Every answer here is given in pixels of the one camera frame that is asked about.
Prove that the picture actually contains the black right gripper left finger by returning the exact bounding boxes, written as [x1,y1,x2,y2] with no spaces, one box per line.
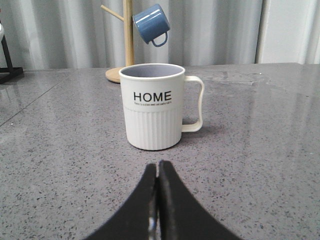
[86,163,158,240]

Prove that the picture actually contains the blue enamel mug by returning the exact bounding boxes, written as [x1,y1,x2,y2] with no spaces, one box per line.
[132,3,171,48]

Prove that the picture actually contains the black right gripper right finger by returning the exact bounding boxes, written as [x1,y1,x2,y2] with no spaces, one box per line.
[158,160,240,240]

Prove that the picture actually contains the wooden mug tree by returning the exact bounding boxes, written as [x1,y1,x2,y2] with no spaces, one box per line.
[100,0,134,84]

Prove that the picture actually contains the black wire mug rack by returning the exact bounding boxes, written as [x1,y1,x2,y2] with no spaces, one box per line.
[0,36,24,84]

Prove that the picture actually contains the white HOME mug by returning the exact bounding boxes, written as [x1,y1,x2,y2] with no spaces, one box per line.
[119,63,205,151]

